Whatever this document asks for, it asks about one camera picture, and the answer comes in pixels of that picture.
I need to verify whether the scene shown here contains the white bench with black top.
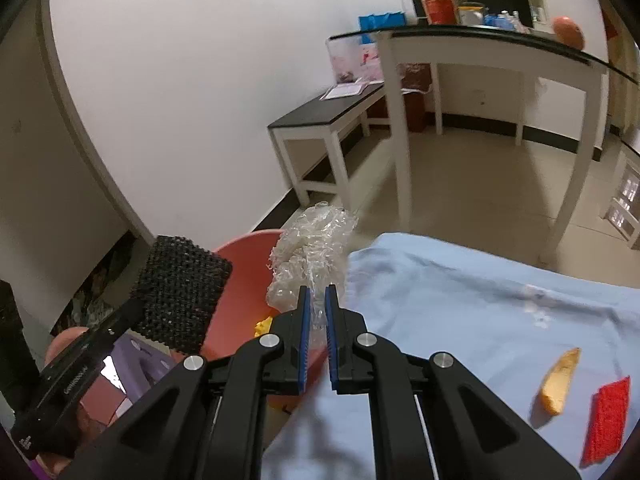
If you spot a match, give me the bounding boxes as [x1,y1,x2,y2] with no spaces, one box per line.
[267,80,396,208]

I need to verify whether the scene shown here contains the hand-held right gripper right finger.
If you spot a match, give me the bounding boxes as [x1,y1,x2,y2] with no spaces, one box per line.
[324,284,583,480]

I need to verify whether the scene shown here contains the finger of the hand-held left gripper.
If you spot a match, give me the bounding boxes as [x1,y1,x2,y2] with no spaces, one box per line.
[40,297,148,382]

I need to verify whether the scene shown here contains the orange pomelo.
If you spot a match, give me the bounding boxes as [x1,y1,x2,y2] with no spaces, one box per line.
[551,15,585,51]

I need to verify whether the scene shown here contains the clear bubble wrap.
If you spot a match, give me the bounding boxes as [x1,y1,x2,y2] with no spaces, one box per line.
[265,202,360,351]

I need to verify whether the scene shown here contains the large pale orange peel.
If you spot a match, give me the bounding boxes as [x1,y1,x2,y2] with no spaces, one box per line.
[540,347,583,416]

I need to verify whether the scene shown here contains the white table with glass top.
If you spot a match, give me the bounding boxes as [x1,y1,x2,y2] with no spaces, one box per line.
[325,25,640,266]

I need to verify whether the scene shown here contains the pink plastic basin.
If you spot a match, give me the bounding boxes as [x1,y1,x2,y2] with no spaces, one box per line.
[202,229,331,413]

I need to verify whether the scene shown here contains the red paper bag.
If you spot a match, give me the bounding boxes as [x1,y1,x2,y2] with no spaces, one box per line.
[400,62,432,93]

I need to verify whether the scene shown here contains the white paper sheets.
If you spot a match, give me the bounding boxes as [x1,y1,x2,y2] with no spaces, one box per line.
[320,82,368,102]

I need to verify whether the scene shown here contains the purple patterned clothing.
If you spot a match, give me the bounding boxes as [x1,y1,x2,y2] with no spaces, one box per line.
[102,337,173,403]

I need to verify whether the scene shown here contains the dark red carton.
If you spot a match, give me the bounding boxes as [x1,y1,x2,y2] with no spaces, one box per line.
[402,91,426,132]

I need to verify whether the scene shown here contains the yellow white can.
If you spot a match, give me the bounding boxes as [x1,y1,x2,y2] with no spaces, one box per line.
[457,2,488,26]

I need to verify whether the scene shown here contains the white pink plastic bag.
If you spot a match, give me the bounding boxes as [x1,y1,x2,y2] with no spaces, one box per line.
[326,37,386,83]

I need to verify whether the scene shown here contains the red box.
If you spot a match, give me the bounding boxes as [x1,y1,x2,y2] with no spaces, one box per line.
[421,0,458,26]

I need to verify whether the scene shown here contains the black mesh pad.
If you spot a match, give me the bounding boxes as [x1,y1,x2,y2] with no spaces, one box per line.
[131,235,233,356]

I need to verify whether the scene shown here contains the person's left hand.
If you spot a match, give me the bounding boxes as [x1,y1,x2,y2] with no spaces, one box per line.
[37,326,109,478]

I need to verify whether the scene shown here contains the dark printed poster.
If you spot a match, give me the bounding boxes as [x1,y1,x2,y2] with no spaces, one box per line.
[50,230,151,336]

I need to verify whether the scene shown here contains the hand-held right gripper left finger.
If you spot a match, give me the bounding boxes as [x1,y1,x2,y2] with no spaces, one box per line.
[59,285,312,480]

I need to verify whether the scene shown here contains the blue plastic package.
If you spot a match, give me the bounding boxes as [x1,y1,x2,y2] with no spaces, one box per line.
[359,11,406,43]

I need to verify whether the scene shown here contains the red foam net sleeve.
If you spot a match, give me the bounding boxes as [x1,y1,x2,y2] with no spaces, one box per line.
[581,376,632,467]

